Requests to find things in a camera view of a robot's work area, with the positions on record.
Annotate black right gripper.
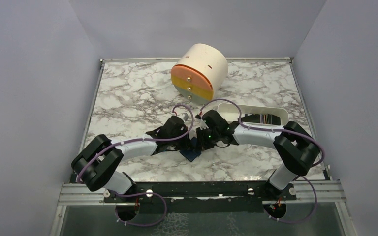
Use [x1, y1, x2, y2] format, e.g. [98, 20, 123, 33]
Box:
[195, 126, 220, 152]

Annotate white rectangular plastic tray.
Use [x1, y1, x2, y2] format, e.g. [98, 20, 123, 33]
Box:
[217, 103, 289, 126]

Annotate blue card holder wallet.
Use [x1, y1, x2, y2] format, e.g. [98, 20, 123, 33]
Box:
[179, 137, 201, 162]

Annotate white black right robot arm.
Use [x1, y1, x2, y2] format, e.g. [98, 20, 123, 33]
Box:
[196, 110, 321, 200]

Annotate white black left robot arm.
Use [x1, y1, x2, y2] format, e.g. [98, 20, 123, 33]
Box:
[71, 113, 191, 202]

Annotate round beige drawer cabinet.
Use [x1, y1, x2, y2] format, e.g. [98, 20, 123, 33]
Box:
[170, 43, 228, 105]

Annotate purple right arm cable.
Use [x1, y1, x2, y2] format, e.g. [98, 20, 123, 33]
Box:
[195, 98, 325, 168]

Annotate black metal base rail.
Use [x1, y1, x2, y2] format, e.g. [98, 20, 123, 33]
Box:
[103, 180, 296, 214]

